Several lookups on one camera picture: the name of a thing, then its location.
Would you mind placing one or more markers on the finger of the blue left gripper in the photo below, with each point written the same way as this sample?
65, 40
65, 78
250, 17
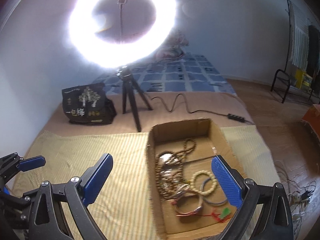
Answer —
31, 163

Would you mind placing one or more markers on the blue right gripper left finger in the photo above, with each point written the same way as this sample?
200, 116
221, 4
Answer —
94, 178

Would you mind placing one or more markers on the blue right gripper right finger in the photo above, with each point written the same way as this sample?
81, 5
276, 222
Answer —
230, 181

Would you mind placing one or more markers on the striped yellow cloth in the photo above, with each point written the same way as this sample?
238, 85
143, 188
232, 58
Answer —
122, 210

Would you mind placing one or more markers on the cardboard box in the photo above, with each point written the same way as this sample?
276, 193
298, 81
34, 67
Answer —
179, 157

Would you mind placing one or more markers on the black snack bag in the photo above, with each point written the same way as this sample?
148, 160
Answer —
88, 105

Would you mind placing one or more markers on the orange covered table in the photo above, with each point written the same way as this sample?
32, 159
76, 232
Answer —
312, 118

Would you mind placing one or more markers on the black tripod stand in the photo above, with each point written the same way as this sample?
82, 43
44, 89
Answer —
128, 93

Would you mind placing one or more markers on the black clothes rack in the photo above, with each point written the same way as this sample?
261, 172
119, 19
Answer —
284, 79

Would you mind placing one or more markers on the yellow box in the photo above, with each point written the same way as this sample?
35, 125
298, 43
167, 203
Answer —
303, 80

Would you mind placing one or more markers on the dark hanging clothes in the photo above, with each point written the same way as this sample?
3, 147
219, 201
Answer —
313, 52

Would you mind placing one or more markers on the floral folded quilt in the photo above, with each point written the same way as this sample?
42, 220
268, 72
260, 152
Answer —
173, 47

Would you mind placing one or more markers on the striped white towel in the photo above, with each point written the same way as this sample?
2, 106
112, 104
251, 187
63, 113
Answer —
299, 47

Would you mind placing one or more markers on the power strip with cables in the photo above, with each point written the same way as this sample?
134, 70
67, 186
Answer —
299, 196

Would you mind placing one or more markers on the white ring light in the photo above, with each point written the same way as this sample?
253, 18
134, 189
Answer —
116, 33

